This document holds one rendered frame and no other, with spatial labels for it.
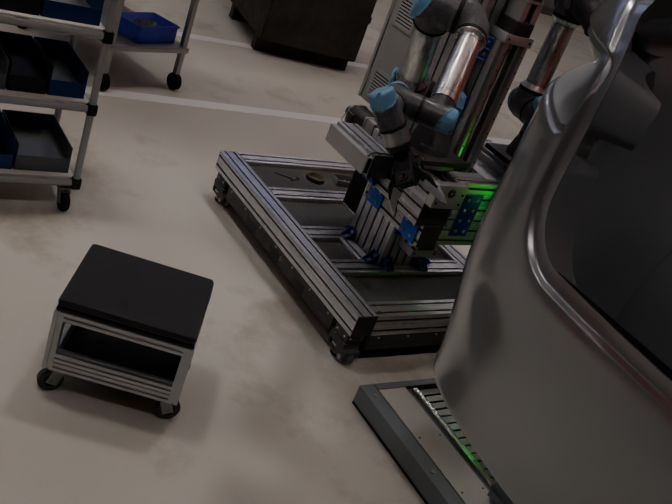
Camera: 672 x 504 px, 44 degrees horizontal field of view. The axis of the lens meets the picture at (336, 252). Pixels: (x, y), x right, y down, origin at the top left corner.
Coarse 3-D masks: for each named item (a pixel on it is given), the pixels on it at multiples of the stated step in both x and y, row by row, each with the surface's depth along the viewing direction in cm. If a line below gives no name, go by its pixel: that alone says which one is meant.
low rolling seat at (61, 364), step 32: (96, 256) 254; (128, 256) 260; (96, 288) 240; (128, 288) 246; (160, 288) 251; (192, 288) 257; (64, 320) 233; (96, 320) 234; (128, 320) 234; (160, 320) 237; (192, 320) 243; (64, 352) 241; (96, 352) 253; (128, 352) 258; (160, 352) 264; (192, 352) 238; (128, 384) 243; (160, 384) 243; (160, 416) 253
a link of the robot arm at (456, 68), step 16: (464, 16) 245; (480, 16) 244; (464, 32) 243; (480, 32) 242; (464, 48) 239; (480, 48) 246; (448, 64) 237; (464, 64) 237; (448, 80) 233; (464, 80) 236; (432, 96) 232; (448, 96) 230; (432, 112) 227; (448, 112) 227; (432, 128) 230; (448, 128) 228
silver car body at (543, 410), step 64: (640, 0) 134; (640, 64) 150; (576, 128) 135; (640, 128) 137; (512, 192) 147; (576, 192) 143; (640, 192) 172; (512, 256) 142; (576, 256) 174; (640, 256) 187; (512, 320) 141; (576, 320) 128; (640, 320) 194; (448, 384) 169; (512, 384) 143; (576, 384) 127; (640, 384) 117; (512, 448) 147; (576, 448) 129; (640, 448) 117
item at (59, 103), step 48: (0, 0) 285; (48, 0) 293; (96, 0) 308; (0, 48) 307; (48, 48) 332; (0, 96) 299; (48, 96) 310; (96, 96) 316; (0, 144) 328; (48, 144) 339
